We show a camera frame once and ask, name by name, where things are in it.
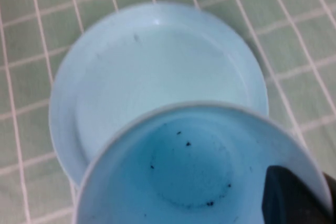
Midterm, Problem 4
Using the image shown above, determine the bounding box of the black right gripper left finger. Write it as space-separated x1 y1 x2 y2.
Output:
261 165 328 224

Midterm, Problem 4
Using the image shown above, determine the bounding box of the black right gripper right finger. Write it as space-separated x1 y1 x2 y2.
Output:
323 171 336 224

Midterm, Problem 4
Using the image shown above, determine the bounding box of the light blue plastic cup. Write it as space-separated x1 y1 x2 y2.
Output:
75 100 334 224

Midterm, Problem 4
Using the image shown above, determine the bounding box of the light blue plastic plate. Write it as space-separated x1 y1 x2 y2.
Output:
48 1 270 190

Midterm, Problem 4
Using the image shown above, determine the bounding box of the green checked tablecloth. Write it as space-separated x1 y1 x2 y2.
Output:
0 0 336 224

